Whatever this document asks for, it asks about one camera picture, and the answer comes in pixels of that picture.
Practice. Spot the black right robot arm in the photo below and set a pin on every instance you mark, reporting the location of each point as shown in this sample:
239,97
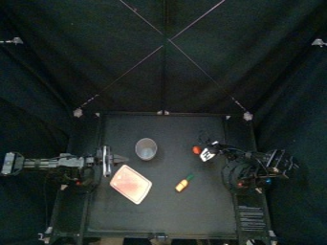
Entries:
259,166

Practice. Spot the silver frame middle bracket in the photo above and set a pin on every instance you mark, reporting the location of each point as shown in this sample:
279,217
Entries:
163,112

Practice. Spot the pink cutting board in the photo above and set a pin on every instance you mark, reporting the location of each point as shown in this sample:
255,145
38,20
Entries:
131,184

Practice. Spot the silver frame clamp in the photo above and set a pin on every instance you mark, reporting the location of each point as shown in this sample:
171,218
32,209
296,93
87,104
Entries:
318,42
12,40

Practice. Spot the grey bowl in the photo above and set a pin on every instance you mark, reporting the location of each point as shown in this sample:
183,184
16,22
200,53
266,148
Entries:
146,149

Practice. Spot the red toy tomato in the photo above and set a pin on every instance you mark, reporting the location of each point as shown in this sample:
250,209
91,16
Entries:
196,150

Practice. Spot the orange toy drumstick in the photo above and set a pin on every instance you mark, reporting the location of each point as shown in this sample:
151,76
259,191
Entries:
183,184

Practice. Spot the silver frame corner bracket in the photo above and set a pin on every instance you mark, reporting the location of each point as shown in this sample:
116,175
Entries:
247,115
78,112

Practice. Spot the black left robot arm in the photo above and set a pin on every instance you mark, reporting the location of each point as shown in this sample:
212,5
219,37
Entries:
47,163

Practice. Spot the silver table edge clamp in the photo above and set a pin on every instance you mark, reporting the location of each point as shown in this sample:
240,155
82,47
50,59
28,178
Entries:
44,236
159,236
272,236

